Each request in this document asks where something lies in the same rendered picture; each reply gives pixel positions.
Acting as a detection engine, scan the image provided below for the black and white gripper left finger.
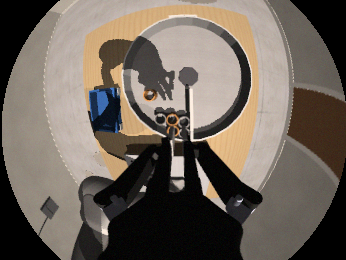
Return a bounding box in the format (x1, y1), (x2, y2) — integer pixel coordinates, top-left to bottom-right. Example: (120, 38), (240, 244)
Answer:
(93, 126), (175, 234)

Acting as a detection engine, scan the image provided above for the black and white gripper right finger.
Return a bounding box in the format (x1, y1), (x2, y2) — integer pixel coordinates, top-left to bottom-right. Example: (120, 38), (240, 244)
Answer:
(181, 125), (263, 236)

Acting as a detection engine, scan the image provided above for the blue plastic crate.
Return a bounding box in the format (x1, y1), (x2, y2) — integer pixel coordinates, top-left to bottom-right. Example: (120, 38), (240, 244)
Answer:
(89, 88), (123, 133)

